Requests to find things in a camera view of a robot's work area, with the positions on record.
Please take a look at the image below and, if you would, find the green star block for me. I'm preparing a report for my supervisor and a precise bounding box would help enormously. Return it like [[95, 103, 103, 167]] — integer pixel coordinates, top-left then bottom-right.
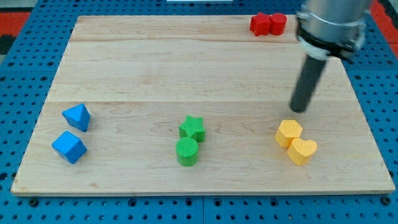
[[179, 115, 205, 142]]

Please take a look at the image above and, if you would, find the blue cube block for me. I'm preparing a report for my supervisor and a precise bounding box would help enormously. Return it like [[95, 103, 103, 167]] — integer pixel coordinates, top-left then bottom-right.
[[52, 131, 87, 164]]

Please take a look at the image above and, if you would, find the yellow hexagon block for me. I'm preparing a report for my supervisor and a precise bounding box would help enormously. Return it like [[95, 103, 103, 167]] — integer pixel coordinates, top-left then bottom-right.
[[275, 119, 303, 148]]

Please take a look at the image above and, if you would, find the green cylinder block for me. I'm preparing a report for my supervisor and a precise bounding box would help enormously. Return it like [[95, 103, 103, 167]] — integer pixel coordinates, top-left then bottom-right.
[[175, 137, 199, 167]]

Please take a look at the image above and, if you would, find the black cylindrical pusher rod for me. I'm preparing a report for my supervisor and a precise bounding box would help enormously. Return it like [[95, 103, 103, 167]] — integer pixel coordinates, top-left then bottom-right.
[[289, 55, 326, 113]]

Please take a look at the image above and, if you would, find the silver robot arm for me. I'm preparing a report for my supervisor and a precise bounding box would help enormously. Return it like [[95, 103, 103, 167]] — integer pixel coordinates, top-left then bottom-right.
[[289, 0, 373, 113]]

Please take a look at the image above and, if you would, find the blue triangle block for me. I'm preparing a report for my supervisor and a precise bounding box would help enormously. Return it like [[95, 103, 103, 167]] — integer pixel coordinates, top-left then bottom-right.
[[62, 103, 91, 133]]

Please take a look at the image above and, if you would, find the red star block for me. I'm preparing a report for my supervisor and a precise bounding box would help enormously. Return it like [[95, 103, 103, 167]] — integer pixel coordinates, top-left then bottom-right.
[[249, 12, 271, 36]]

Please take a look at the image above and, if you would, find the wooden board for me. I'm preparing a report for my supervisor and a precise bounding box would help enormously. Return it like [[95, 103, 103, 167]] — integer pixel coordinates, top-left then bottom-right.
[[11, 16, 395, 197]]

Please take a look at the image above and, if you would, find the yellow heart block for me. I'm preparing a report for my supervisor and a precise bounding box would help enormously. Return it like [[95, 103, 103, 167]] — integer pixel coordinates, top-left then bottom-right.
[[287, 138, 318, 166]]

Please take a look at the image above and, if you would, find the red hexagon block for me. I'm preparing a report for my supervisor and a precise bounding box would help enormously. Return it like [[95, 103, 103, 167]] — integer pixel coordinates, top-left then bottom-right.
[[269, 13, 287, 35]]

